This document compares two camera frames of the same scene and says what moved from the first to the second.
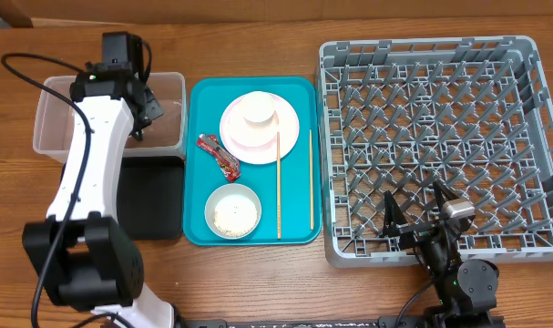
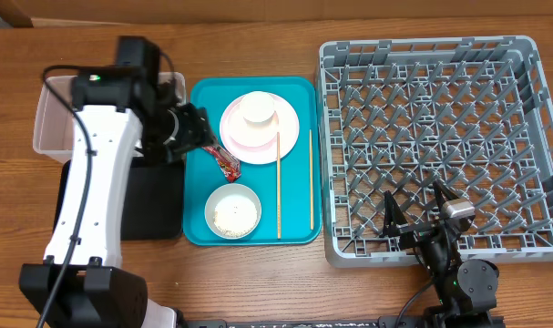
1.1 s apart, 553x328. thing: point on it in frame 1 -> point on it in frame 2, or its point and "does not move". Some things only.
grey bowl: (233, 210) does not move
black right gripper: (393, 220) does not move
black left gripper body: (148, 115) -> (190, 129)
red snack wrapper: (228, 163) does not move
